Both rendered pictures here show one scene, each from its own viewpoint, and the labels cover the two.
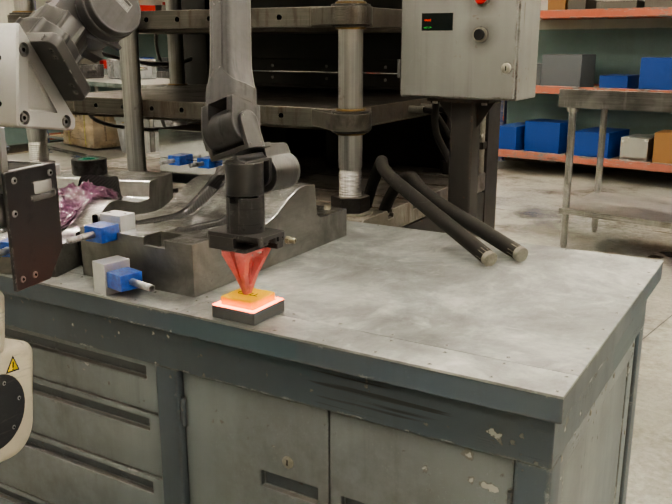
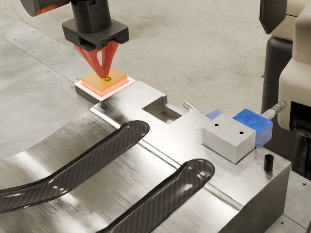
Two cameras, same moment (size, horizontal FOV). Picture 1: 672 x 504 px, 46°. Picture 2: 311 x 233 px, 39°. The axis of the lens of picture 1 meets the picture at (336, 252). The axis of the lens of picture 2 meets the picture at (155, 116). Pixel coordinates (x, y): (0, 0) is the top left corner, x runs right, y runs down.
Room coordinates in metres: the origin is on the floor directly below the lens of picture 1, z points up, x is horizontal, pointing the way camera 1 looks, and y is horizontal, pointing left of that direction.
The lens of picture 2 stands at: (1.76, 0.44, 1.25)
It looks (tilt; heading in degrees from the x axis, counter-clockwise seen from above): 38 degrees down; 200
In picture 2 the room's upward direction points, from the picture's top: 6 degrees counter-clockwise
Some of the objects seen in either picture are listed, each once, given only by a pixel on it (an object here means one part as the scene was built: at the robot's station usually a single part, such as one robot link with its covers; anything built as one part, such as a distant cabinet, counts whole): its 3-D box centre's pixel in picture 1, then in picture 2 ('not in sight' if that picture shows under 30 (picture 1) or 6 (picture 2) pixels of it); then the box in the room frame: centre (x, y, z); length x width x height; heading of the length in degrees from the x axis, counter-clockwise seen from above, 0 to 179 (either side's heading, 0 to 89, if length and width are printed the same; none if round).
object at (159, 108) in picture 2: (163, 246); (167, 119); (1.31, 0.29, 0.87); 0.05 x 0.05 x 0.04; 59
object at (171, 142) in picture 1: (247, 151); not in sight; (2.50, 0.28, 0.87); 0.50 x 0.27 x 0.17; 149
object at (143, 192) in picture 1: (65, 214); not in sight; (1.64, 0.57, 0.86); 0.50 x 0.26 x 0.11; 166
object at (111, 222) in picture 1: (97, 233); (253, 126); (1.33, 0.41, 0.89); 0.13 x 0.05 x 0.05; 149
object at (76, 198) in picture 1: (65, 195); not in sight; (1.64, 0.56, 0.90); 0.26 x 0.18 x 0.08; 166
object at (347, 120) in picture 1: (253, 120); not in sight; (2.59, 0.26, 0.96); 1.29 x 0.83 x 0.18; 59
